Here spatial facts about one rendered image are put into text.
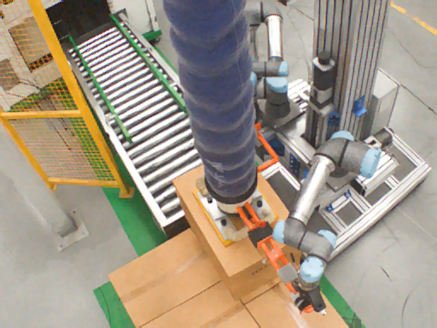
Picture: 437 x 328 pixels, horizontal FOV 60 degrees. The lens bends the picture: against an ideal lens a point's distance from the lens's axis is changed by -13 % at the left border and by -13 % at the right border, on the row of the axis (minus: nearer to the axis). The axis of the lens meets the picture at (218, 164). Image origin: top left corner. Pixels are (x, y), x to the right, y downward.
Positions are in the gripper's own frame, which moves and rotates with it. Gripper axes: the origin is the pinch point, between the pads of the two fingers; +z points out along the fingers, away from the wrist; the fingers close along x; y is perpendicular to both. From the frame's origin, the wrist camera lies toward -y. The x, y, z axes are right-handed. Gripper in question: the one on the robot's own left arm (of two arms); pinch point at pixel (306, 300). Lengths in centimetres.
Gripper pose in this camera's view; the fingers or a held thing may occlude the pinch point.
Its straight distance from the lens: 172.0
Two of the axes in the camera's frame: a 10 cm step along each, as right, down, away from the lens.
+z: 1.1, 5.6, 8.2
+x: -8.8, 4.4, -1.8
